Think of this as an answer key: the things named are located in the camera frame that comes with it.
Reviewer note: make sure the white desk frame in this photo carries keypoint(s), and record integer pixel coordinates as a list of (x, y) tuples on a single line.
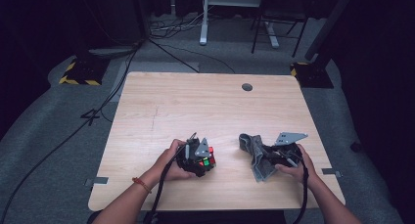
[(204, 28)]

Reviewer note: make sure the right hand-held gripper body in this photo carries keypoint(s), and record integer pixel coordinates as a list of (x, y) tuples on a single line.
[(287, 139)]

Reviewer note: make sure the small black floor object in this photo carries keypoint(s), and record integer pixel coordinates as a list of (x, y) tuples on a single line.
[(356, 147)]

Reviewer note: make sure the grey round table grommet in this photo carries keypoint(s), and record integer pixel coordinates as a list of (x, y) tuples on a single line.
[(247, 87)]

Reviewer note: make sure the black yellow striped stand base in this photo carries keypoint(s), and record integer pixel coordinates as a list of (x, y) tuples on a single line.
[(311, 75), (84, 72)]

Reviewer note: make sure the person's right hand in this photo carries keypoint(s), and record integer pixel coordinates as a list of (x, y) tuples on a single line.
[(305, 171)]

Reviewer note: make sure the black metal chair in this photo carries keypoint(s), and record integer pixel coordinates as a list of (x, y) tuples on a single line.
[(280, 12)]

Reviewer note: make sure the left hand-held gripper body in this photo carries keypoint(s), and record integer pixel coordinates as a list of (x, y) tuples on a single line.
[(192, 157)]

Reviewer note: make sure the grey fluffy cloth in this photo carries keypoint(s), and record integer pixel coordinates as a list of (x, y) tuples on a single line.
[(257, 158)]

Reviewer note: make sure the person's left hand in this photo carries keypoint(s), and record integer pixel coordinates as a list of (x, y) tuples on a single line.
[(169, 167)]

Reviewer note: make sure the grey tape strip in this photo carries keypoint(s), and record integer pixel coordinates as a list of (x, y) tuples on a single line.
[(330, 171), (99, 181)]

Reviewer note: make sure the multicoloured puzzle cube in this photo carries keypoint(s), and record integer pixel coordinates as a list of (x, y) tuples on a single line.
[(206, 161)]

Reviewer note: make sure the slanted dark metal pole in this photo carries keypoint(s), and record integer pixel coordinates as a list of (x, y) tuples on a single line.
[(326, 28)]

